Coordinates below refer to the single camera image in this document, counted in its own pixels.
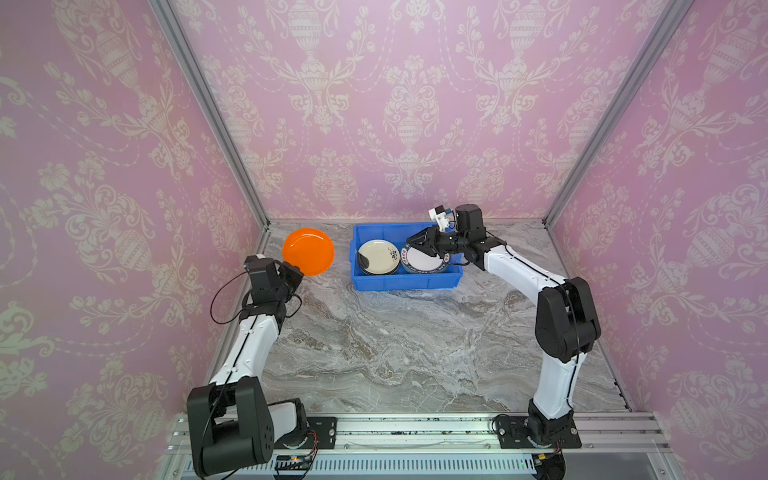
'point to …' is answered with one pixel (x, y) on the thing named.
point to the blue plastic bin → (397, 233)
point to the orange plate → (310, 250)
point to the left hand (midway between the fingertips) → (301, 262)
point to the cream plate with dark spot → (378, 257)
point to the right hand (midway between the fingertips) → (410, 241)
